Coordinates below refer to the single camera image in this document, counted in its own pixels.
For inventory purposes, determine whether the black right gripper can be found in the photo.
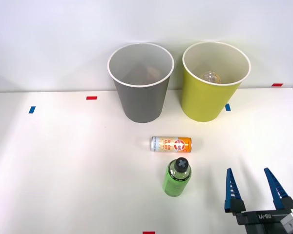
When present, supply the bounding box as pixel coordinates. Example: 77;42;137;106
224;167;293;234

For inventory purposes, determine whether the green bottle with black cap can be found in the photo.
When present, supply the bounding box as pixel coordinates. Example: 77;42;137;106
162;157;192;197

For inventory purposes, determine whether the orange and white can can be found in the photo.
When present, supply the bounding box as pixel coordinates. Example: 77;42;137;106
150;136;192;154

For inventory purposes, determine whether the yellow-green plastic waste bin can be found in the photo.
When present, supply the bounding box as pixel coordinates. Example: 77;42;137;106
181;41;251;123

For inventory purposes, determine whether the clear plastic bottle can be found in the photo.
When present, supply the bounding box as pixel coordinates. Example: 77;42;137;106
200;71;222;85

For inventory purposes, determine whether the grey plastic waste bin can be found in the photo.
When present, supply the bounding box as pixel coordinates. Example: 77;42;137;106
106;42;175;124

